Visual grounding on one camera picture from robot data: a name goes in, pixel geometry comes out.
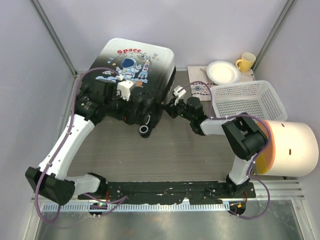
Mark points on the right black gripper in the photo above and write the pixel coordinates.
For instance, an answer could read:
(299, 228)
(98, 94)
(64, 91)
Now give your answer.
(171, 108)

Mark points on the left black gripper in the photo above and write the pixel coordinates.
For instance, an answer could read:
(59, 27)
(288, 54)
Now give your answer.
(126, 114)

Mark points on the black white space suitcase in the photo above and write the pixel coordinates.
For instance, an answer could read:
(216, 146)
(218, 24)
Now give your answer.
(151, 67)

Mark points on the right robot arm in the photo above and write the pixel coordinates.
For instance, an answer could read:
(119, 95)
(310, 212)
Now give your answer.
(247, 135)

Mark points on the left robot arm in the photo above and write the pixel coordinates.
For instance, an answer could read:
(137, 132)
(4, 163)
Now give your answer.
(89, 106)

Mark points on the patterned cloth napkin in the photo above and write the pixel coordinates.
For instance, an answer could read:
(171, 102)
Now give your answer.
(198, 74)

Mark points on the white round plate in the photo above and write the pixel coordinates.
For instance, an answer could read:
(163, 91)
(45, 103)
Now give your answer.
(223, 72)

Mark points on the yellow mug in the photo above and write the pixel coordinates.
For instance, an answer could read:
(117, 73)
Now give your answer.
(245, 63)

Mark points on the white plastic mesh basket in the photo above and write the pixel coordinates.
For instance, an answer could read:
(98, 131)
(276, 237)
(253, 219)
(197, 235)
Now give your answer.
(256, 98)

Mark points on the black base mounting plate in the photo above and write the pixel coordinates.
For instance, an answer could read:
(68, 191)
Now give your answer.
(173, 192)

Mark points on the white cylindrical bin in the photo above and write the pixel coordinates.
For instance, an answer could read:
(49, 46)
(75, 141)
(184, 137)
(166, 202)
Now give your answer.
(293, 151)

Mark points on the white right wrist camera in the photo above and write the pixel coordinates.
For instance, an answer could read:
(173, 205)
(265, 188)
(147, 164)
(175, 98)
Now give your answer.
(178, 93)

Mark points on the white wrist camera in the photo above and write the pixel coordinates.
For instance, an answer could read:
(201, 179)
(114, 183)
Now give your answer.
(178, 93)
(124, 89)

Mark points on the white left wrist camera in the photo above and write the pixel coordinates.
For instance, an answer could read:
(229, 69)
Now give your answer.
(124, 89)

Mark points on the white slotted cable duct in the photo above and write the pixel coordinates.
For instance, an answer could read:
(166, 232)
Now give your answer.
(185, 206)

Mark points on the aluminium rail frame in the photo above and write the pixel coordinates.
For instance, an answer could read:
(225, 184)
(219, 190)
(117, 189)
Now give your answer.
(62, 191)

